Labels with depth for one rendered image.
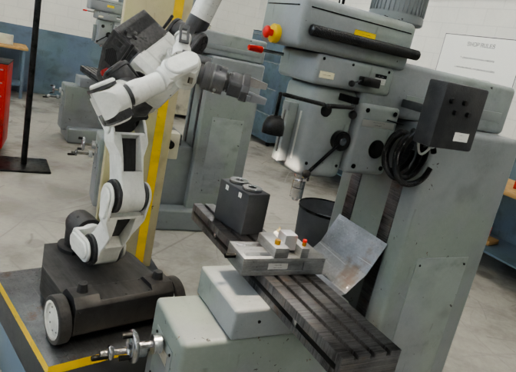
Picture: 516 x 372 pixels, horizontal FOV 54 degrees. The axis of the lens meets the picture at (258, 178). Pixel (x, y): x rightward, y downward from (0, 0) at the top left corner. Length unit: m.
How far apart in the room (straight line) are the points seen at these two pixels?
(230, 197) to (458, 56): 5.19
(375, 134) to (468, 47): 5.18
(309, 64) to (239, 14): 9.90
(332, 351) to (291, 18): 1.02
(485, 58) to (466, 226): 4.71
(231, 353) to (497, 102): 1.46
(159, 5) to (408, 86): 1.88
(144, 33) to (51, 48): 8.63
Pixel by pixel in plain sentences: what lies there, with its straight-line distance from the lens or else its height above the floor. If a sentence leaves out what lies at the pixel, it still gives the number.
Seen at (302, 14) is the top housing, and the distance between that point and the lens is 1.61.
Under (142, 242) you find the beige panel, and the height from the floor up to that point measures 0.22.
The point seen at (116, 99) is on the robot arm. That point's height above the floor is 1.48.
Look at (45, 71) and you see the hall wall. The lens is 10.61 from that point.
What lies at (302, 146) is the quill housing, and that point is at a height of 1.42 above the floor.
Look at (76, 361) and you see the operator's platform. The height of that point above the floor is 0.39.
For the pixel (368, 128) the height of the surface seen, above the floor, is 1.51.
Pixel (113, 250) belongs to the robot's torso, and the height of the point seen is 0.70.
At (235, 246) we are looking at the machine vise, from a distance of 1.88.
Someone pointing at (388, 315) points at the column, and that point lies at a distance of 2.13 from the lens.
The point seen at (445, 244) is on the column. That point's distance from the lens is 2.17.
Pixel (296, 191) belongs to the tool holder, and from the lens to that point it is 1.87.
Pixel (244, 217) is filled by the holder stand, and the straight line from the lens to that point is 2.16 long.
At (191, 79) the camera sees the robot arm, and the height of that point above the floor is 1.57.
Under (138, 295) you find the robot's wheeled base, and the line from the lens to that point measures 2.29.
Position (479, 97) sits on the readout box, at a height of 1.70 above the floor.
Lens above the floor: 1.71
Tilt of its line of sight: 14 degrees down
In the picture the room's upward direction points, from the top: 12 degrees clockwise
